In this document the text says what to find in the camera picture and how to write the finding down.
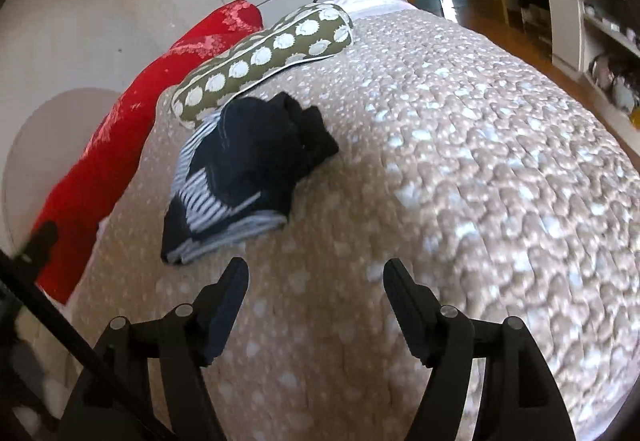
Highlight red pillow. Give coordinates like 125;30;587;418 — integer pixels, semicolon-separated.
32;0;264;307

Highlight white bed sheet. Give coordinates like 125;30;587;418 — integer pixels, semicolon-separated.
332;0;418;19

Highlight dark navy frog print pants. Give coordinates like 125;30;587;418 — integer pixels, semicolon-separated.
160;91;341;267

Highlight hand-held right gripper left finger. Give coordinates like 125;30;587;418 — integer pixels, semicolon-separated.
60;258;249;441

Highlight olive polka dot pillow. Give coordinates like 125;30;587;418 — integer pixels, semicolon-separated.
171;3;354;130

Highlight white shelf unit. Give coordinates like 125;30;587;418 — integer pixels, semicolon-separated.
537;0;640;129

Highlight black cable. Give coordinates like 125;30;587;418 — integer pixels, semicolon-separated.
0;220;168;441

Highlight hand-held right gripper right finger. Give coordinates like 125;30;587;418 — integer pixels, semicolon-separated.
384;259;571;441

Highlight beige spotted quilted blanket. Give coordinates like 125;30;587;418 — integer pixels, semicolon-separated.
70;3;640;441

